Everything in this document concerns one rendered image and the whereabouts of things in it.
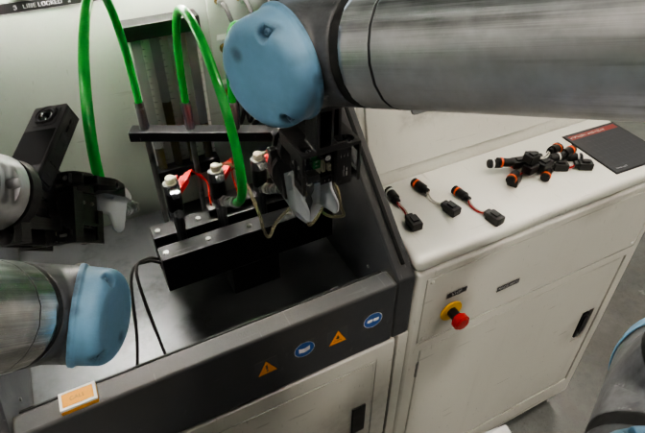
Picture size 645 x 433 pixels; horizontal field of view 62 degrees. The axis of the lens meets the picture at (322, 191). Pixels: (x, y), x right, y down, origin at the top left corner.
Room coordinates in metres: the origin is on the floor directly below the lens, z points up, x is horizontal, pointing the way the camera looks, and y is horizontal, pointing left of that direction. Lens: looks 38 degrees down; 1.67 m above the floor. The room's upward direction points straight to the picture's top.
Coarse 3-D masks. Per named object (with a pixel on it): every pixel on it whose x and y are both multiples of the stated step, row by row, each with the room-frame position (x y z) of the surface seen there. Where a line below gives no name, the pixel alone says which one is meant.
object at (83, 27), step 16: (80, 16) 0.68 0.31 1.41; (112, 16) 0.87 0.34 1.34; (80, 32) 0.66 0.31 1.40; (80, 48) 0.64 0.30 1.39; (128, 48) 0.90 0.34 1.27; (80, 64) 0.62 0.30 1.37; (128, 64) 0.90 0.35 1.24; (80, 80) 0.60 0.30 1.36; (80, 96) 0.59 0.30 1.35; (96, 144) 0.56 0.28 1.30; (96, 160) 0.55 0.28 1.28
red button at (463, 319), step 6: (450, 306) 0.70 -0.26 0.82; (456, 306) 0.71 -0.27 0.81; (444, 312) 0.70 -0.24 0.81; (450, 312) 0.70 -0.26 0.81; (456, 312) 0.69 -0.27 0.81; (444, 318) 0.70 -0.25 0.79; (450, 318) 0.69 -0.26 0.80; (456, 318) 0.68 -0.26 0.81; (462, 318) 0.67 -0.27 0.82; (468, 318) 0.68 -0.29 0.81; (456, 324) 0.67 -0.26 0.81; (462, 324) 0.67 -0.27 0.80
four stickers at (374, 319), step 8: (376, 312) 0.62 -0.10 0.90; (368, 320) 0.62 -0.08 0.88; (376, 320) 0.63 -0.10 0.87; (344, 328) 0.59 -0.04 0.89; (368, 328) 0.62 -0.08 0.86; (328, 336) 0.58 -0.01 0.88; (336, 336) 0.59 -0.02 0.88; (344, 336) 0.59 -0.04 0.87; (304, 344) 0.56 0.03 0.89; (312, 344) 0.57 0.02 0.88; (328, 344) 0.58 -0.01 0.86; (336, 344) 0.59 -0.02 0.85; (296, 352) 0.55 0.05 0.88; (304, 352) 0.56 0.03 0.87; (312, 352) 0.57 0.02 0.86; (272, 360) 0.53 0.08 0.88; (256, 368) 0.52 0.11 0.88; (264, 368) 0.53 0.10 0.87; (272, 368) 0.53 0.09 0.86; (256, 376) 0.52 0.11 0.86
